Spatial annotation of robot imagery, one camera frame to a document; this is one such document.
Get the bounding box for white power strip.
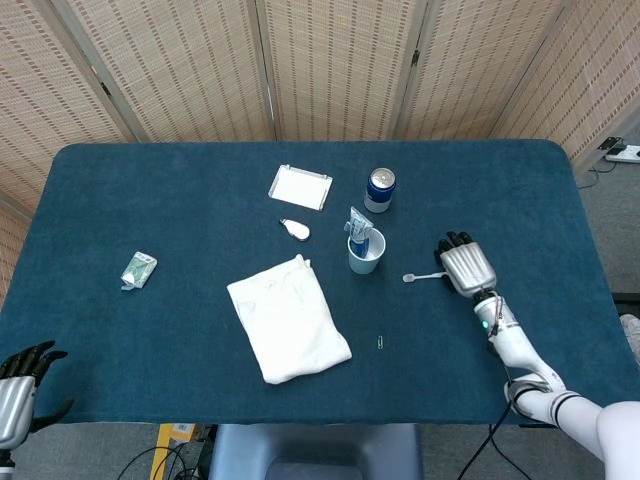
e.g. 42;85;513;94
604;144;640;165

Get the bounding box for light blue plastic cup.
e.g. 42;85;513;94
345;227;388;275

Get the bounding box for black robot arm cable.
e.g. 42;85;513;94
457;384;519;480

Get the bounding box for blue table cloth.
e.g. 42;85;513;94
0;139;634;426

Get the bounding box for black floor cable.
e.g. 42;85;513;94
489;434;536;480

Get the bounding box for black floor cables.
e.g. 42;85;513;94
117;439;216;480

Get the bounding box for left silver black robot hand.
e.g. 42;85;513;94
0;340;75;449

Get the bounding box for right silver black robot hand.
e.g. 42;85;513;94
432;230;498;296

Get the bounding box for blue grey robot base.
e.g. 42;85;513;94
207;423;425;480

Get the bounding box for white folded towel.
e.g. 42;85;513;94
226;253;354;386

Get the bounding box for correction tape dispenser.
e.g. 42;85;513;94
279;216;311;242

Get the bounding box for white plastic tray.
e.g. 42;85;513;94
268;164;334;212

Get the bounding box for bamboo folding screen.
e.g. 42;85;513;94
0;0;640;301

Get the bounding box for blue soda can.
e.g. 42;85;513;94
363;167;397;214

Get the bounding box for yellow frame under table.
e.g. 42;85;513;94
149;423;197;480

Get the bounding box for green tissue pack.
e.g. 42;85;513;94
119;251;159;292

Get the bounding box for blue white toothpaste tube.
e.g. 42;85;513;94
342;206;375;259

